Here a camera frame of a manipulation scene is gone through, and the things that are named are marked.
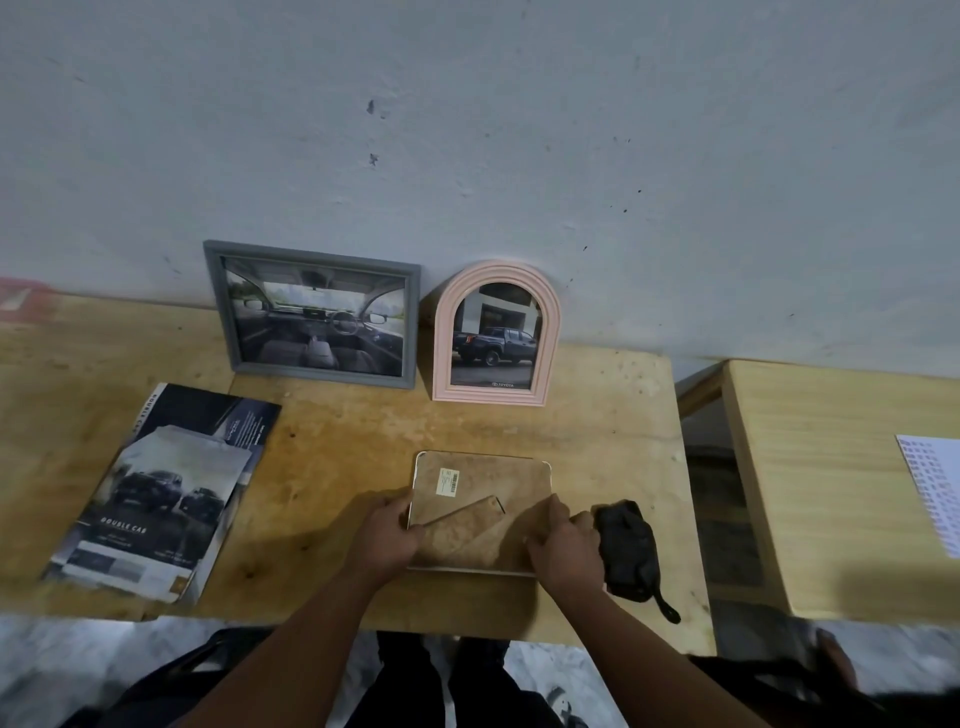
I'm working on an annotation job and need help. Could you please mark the person's left forearm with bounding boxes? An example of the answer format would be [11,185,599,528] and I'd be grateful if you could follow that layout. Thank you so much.
[174,561,393,728]

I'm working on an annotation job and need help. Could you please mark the dark blue car brochure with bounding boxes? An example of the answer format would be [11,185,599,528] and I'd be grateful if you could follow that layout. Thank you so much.
[126,382,283,481]

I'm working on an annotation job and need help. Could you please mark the grey frame with car photo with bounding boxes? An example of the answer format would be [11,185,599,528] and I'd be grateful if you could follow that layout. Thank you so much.
[203,240,422,390]

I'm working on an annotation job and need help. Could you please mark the red and white sticker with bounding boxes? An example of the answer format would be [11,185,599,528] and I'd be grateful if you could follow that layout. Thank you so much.
[0,277,55,324]

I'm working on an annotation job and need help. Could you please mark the person's right forearm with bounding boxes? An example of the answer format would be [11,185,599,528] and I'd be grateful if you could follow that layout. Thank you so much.
[549,583,774,728]

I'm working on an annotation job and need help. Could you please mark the black pouch with strap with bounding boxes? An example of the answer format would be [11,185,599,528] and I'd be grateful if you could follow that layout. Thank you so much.
[591,499,683,626]

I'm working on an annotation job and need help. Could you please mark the white frame with brown backboard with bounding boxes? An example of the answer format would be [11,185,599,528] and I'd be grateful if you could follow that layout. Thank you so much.
[406,450,555,579]

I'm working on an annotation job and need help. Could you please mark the pickup truck brochure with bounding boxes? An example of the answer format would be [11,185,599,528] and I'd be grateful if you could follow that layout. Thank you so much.
[42,424,254,604]

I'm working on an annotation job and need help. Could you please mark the person's black trousers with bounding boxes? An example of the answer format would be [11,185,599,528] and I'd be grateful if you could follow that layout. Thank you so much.
[343,630,565,728]

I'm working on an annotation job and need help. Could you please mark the person's left hand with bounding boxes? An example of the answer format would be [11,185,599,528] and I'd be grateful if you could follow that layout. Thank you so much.
[341,490,426,588]

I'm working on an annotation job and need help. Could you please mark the pink arched frame with photo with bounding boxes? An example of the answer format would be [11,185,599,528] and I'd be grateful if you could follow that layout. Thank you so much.
[432,259,562,408]

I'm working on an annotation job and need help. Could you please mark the white printed paper sheet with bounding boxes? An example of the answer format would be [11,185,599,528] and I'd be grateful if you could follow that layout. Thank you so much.
[895,432,960,561]

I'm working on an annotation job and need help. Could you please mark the person's right hand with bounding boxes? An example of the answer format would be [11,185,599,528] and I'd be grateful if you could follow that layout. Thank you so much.
[525,494,607,602]

